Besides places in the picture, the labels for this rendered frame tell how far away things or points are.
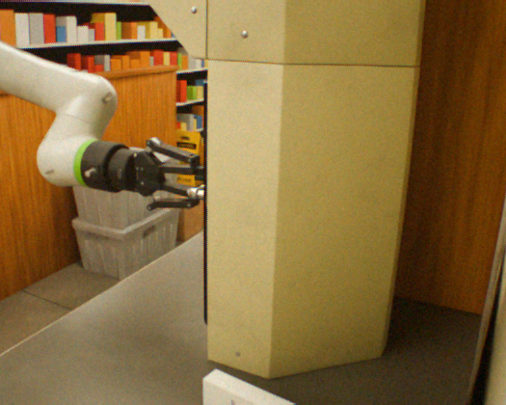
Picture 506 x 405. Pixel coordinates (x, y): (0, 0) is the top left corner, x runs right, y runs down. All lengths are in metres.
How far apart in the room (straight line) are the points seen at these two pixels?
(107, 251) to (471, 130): 2.52
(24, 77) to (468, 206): 0.88
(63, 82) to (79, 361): 0.53
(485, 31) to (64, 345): 0.89
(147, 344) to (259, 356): 0.21
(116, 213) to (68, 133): 2.04
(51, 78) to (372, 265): 0.69
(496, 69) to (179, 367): 0.73
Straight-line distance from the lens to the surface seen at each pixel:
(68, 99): 1.10
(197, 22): 0.75
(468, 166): 1.03
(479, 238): 1.07
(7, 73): 1.13
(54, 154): 1.05
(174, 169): 0.92
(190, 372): 0.88
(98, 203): 3.15
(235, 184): 0.75
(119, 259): 3.19
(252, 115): 0.72
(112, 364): 0.91
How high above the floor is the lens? 1.46
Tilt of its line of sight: 18 degrees down
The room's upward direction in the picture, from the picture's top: 2 degrees clockwise
